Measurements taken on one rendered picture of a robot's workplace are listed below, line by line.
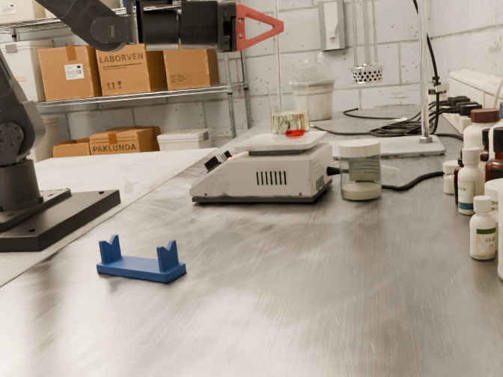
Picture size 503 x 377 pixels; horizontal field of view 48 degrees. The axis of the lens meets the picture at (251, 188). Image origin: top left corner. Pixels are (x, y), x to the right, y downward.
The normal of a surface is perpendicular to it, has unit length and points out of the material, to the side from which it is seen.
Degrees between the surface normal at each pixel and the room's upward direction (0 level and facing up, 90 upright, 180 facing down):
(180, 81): 89
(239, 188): 90
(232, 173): 90
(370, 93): 90
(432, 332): 0
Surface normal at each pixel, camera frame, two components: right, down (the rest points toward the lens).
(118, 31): 0.12, 0.21
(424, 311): -0.10, -0.97
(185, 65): -0.11, 0.22
